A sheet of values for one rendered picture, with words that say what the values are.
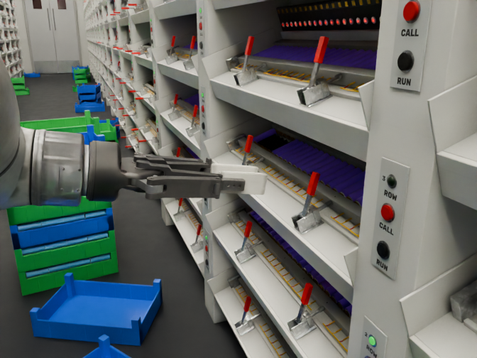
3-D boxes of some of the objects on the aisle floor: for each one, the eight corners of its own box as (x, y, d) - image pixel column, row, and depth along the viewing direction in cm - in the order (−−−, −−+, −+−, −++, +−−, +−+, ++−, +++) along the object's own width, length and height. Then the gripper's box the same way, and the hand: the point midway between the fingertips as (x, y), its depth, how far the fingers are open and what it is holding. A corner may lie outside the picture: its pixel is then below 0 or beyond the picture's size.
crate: (33, 337, 116) (28, 311, 114) (70, 294, 135) (67, 272, 133) (140, 346, 113) (138, 320, 110) (162, 301, 132) (161, 278, 129)
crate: (22, 296, 134) (18, 273, 132) (18, 267, 151) (15, 246, 149) (118, 272, 148) (116, 251, 145) (106, 248, 165) (103, 229, 162)
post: (165, 225, 184) (135, -289, 130) (162, 217, 192) (132, -269, 138) (211, 219, 190) (199, -274, 136) (204, 211, 199) (192, -256, 145)
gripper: (82, 180, 61) (237, 187, 70) (84, 224, 47) (279, 226, 56) (86, 127, 59) (245, 142, 68) (89, 157, 45) (289, 170, 54)
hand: (238, 178), depth 60 cm, fingers open, 3 cm apart
